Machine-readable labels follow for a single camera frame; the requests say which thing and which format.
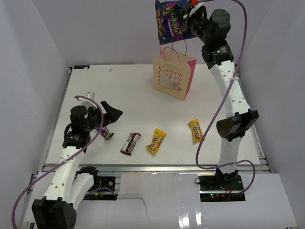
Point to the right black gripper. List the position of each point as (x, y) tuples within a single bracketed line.
[(187, 20)]

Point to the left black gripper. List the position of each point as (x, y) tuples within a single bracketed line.
[(112, 114)]

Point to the purple Krokant snack bag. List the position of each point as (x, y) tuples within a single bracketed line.
[(169, 23)]

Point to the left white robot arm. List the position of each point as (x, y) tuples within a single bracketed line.
[(57, 209)]

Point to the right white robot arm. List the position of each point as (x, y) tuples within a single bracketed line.
[(212, 31)]

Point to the beige pink paper bag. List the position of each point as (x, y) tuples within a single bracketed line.
[(173, 72)]

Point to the purple M&M's pack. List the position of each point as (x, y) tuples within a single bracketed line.
[(105, 132)]

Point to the brown chocolate bar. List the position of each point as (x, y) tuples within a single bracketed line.
[(130, 144)]

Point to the yellow M&M's pack centre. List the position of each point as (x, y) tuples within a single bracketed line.
[(158, 138)]

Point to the yellow m&m's pack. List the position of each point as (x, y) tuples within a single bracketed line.
[(196, 130), (158, 138)]

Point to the left blue table label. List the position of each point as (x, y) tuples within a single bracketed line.
[(82, 67)]

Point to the yellow M&M's pack right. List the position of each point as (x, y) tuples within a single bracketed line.
[(196, 130)]

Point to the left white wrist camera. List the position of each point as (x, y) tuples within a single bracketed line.
[(88, 103)]

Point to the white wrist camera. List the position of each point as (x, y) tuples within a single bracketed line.
[(195, 5), (88, 103)]

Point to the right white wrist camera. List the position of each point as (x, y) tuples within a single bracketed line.
[(195, 5)]

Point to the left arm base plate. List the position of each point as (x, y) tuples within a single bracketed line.
[(102, 195)]

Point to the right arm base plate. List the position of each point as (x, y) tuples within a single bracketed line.
[(212, 191)]

